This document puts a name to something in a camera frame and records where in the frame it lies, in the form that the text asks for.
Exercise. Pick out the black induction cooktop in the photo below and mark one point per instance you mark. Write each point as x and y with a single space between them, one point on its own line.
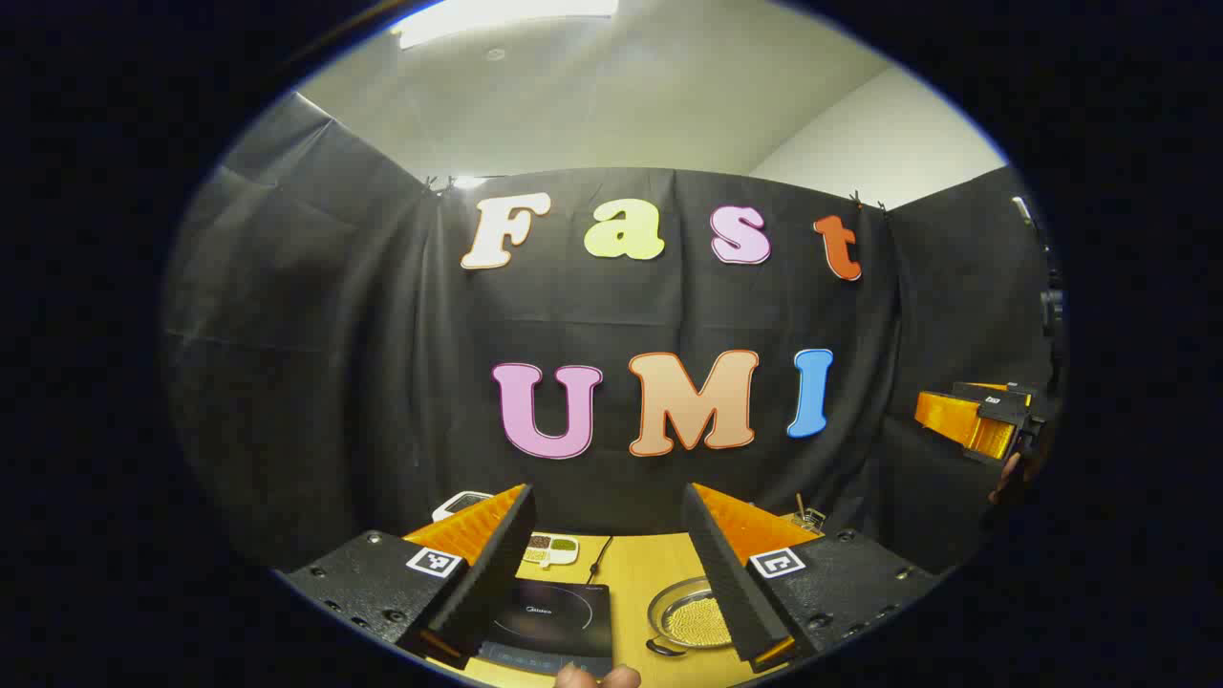
559 621

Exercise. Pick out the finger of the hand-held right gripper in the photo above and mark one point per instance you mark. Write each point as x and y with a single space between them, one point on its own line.
955 416

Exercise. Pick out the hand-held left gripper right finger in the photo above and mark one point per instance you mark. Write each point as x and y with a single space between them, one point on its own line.
721 583

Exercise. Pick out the pile of yellow soybeans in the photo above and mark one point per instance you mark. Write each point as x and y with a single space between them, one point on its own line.
702 621

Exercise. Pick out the white divided dish with grains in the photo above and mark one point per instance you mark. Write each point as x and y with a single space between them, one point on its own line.
549 549

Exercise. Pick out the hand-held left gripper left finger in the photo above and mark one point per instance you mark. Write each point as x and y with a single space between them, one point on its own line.
502 564

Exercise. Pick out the white toaster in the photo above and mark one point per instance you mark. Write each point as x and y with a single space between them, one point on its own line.
463 505

